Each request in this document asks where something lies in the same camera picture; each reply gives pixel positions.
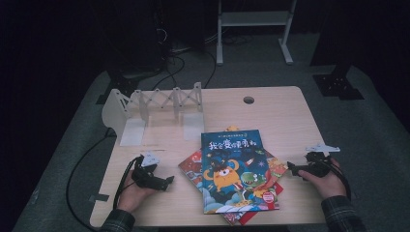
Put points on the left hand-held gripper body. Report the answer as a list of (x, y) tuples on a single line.
[(146, 175)]

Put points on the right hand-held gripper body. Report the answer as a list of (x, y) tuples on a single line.
[(320, 166)]

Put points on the light blue animal picture book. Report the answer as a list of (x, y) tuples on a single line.
[(190, 166)]

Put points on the dark blue monster picture book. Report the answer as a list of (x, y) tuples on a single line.
[(235, 170)]

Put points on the red picture book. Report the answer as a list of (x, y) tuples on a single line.
[(248, 218)]

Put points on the white extendable book rack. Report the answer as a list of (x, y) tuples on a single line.
[(112, 112)]

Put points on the person's right hand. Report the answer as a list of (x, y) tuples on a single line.
[(330, 185)]

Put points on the person's left hand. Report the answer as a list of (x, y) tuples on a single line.
[(130, 196)]

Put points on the grey tape strip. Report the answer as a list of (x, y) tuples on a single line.
[(98, 197)]

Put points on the black stand foot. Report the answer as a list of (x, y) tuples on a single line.
[(121, 85)]

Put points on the black stand with base plate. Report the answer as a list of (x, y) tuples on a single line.
[(336, 86)]

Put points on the white metal frame stand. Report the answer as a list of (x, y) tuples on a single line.
[(253, 18)]

